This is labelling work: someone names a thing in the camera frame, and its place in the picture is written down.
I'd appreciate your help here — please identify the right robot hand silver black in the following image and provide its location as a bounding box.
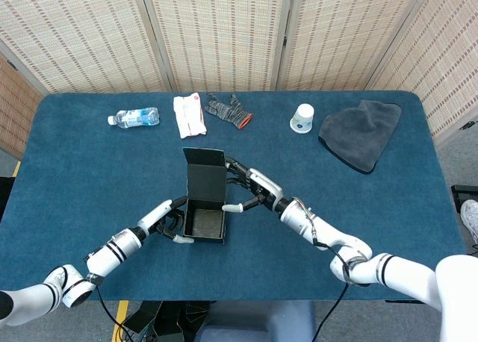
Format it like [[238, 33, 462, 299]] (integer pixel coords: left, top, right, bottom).
[[221, 155, 285, 214]]

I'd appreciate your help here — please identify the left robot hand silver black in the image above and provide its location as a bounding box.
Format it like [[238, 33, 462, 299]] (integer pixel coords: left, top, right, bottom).
[[137, 196, 195, 245]]

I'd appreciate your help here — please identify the black cardboard box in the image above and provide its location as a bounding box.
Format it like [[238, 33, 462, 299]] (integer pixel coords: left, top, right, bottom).
[[181, 146, 228, 246]]

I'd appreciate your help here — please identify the white floral paper cup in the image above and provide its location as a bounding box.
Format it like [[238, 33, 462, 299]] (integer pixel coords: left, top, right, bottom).
[[289, 103, 315, 134]]

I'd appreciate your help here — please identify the blue table cloth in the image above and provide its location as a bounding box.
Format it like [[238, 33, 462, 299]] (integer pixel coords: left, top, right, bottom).
[[0, 90, 476, 302]]

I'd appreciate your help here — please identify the grey knit glove red cuff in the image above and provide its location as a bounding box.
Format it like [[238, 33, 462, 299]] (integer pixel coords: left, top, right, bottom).
[[204, 92, 254, 130]]

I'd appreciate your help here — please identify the clear plastic water bottle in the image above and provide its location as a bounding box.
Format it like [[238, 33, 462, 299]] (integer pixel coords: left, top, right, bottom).
[[108, 108, 161, 128]]

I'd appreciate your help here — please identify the white tissue packet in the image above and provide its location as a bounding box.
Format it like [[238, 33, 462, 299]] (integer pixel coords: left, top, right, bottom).
[[173, 93, 208, 140]]

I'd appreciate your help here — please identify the dark grey towel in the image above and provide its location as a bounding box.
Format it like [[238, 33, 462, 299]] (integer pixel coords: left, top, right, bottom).
[[318, 99, 403, 175]]

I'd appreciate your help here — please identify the blue grey robot torso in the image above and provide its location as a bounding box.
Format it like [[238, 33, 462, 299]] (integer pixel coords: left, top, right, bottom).
[[193, 300, 318, 342]]

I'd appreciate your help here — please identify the woven folding screen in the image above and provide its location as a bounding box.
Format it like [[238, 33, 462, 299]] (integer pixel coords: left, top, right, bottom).
[[0, 0, 478, 160]]

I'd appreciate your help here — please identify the black stand beside table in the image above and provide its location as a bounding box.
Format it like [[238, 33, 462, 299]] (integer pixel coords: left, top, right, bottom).
[[450, 184, 478, 212]]

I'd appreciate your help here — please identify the white sneaker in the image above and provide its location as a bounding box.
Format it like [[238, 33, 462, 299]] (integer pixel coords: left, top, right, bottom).
[[459, 199, 478, 246]]

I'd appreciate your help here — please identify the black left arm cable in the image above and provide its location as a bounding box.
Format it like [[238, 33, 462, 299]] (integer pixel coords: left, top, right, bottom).
[[95, 284, 130, 342]]

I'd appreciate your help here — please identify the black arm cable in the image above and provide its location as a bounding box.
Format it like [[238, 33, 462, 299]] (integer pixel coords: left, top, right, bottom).
[[95, 284, 130, 342], [309, 237, 359, 342]]

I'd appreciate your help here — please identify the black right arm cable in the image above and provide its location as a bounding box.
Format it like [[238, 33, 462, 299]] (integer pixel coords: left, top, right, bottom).
[[309, 237, 359, 342]]

